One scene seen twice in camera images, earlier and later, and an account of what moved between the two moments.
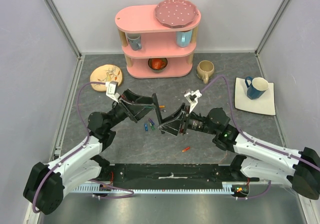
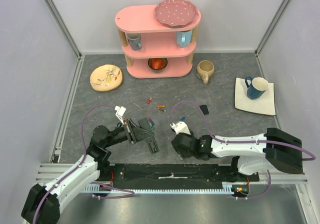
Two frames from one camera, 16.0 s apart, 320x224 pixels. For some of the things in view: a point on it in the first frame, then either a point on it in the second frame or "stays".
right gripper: (183, 120) → (178, 147)
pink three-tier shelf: (153, 50) stays
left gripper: (135, 112) → (130, 126)
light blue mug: (183, 38) stays
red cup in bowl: (157, 63) stays
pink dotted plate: (175, 12) stays
